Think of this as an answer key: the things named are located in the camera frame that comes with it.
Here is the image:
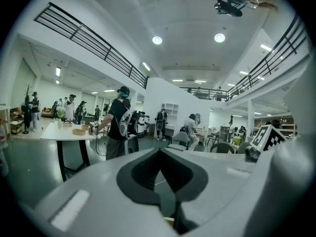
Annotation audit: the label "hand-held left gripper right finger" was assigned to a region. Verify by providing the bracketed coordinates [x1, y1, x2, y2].
[160, 148, 256, 235]

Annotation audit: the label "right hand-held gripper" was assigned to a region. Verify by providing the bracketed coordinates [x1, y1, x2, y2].
[244, 124, 289, 163]

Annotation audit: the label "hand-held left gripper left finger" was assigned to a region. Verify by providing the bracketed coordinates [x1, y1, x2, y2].
[34, 147, 179, 237]

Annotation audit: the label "dark round-back chair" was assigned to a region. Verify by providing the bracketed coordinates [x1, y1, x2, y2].
[210, 143, 236, 154]

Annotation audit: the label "person's white top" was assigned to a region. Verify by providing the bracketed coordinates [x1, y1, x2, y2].
[256, 65, 316, 232]

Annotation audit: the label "grey office chair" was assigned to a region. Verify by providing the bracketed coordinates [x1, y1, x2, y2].
[167, 131, 191, 152]

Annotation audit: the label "black balcony railing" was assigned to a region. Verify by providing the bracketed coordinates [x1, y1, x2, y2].
[34, 1, 150, 90]
[180, 12, 311, 102]

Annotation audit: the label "white table with dark legs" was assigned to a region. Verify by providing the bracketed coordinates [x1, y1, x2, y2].
[40, 121, 112, 182]

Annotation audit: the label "white wheeled robot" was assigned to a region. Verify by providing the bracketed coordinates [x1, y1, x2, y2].
[135, 110, 150, 138]

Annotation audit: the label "white vase with flowers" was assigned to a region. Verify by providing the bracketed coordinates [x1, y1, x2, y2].
[56, 105, 65, 129]

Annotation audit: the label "wooden storage shelf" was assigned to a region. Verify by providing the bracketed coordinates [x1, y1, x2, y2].
[9, 106, 24, 135]

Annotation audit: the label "dark coat rack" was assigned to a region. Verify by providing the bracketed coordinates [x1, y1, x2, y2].
[21, 84, 34, 135]

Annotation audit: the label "white wall shelf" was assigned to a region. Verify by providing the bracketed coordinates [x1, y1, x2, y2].
[161, 103, 179, 118]

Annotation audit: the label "black head-mounted camera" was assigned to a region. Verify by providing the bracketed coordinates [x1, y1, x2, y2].
[214, 0, 244, 17]

